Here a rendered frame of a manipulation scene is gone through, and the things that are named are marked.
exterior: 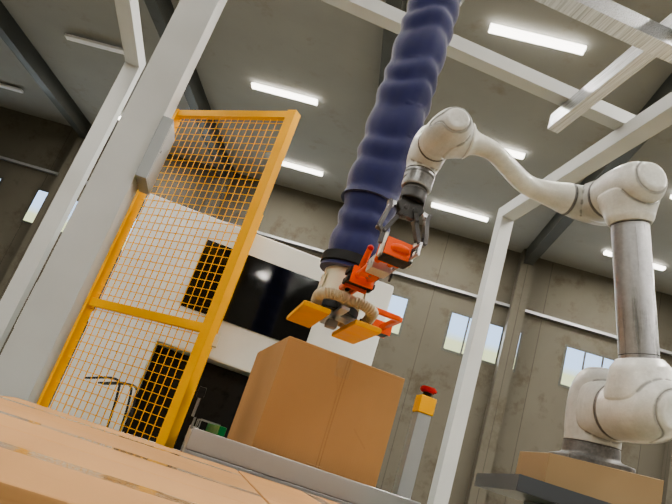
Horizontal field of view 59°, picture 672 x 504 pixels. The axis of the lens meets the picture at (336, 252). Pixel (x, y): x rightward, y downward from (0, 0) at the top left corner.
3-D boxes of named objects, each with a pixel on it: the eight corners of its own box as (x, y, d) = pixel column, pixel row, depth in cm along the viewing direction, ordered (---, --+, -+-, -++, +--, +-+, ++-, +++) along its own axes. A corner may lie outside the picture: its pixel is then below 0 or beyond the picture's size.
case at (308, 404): (221, 452, 226) (257, 352, 239) (318, 484, 233) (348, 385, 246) (243, 467, 170) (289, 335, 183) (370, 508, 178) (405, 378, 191)
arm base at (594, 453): (600, 470, 182) (602, 451, 184) (637, 475, 161) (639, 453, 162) (541, 455, 183) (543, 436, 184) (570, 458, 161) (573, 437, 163)
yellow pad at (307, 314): (285, 319, 233) (289, 307, 235) (309, 328, 234) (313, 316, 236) (302, 304, 201) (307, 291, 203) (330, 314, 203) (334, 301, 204)
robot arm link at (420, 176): (401, 173, 180) (395, 190, 178) (411, 161, 172) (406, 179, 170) (428, 185, 182) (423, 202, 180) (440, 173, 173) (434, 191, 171)
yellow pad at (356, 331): (330, 336, 236) (334, 324, 237) (353, 344, 237) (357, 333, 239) (354, 324, 204) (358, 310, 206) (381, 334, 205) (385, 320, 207)
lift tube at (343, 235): (314, 270, 235) (386, 60, 269) (365, 290, 238) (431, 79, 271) (326, 256, 214) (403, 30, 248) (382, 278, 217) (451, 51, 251)
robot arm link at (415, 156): (397, 173, 181) (412, 155, 169) (411, 130, 186) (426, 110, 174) (430, 186, 182) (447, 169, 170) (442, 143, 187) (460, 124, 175)
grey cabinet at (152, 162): (138, 191, 267) (164, 135, 277) (150, 195, 268) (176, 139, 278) (134, 174, 248) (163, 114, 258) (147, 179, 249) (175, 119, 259)
